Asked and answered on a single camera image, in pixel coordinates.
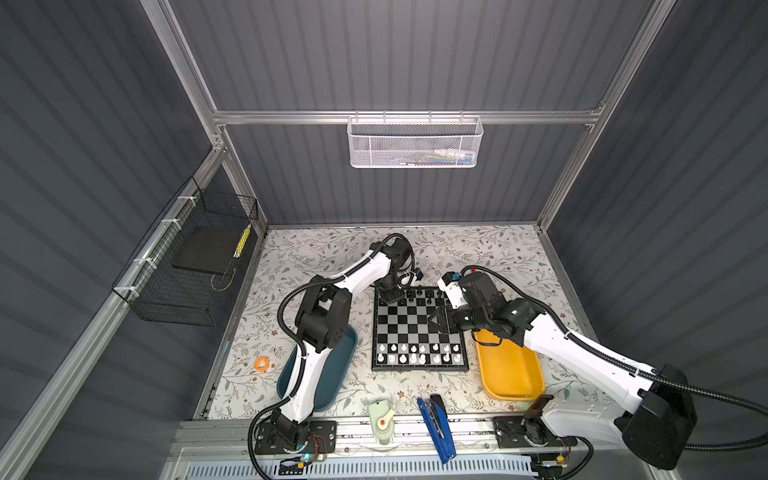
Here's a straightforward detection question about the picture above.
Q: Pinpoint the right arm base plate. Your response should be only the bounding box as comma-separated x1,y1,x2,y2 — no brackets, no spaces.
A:
492,415,578,449

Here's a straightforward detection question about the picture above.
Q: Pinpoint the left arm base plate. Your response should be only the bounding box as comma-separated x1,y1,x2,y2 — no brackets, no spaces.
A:
253,420,338,455

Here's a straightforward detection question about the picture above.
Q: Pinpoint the light green tape dispenser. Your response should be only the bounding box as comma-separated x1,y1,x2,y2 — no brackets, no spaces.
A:
368,399,395,445

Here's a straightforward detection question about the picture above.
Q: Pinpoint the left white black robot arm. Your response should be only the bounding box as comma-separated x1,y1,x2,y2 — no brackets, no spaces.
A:
252,233,415,451

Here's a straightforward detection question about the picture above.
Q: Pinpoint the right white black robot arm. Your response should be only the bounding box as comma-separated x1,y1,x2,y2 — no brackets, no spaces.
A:
437,265,767,470

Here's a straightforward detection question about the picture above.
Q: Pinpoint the yellow plastic tray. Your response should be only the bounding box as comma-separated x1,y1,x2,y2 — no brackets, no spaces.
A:
475,330,546,401

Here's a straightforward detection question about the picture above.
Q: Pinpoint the blue black stapler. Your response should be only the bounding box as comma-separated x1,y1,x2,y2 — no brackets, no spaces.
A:
417,394,457,464

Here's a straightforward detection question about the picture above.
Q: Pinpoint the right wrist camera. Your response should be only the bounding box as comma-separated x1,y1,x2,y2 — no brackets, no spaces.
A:
438,271,468,310

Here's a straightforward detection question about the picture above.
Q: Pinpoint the yellow green marker in basket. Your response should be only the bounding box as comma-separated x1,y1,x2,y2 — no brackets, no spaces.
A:
233,224,252,259

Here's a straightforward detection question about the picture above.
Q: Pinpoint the black wire side basket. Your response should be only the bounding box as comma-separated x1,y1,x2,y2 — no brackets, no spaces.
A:
113,180,259,327

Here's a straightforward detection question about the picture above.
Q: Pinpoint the teal plastic tray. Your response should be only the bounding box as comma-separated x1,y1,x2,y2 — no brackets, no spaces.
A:
276,327,358,413

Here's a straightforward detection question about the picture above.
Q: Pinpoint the black white chess board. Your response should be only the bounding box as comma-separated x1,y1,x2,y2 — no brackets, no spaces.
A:
371,287,469,372

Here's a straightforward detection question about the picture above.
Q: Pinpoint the white wire wall basket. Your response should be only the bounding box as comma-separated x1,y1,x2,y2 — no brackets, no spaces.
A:
346,115,484,169

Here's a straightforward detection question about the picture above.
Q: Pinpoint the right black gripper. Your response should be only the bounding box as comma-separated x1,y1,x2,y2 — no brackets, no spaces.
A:
424,303,486,333

